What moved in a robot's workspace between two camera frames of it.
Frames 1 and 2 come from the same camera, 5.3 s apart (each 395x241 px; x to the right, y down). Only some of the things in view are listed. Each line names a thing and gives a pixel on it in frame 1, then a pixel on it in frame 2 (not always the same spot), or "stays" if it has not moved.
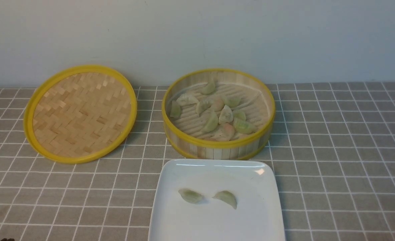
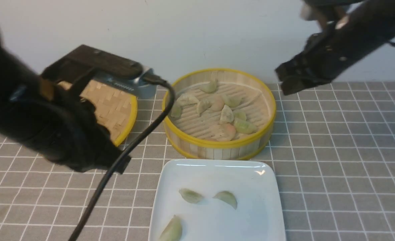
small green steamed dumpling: x=239 y=115 stays
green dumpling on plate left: x=190 y=195 stays
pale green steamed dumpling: x=212 y=122 to x=173 y=231
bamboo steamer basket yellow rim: x=217 y=113 stays
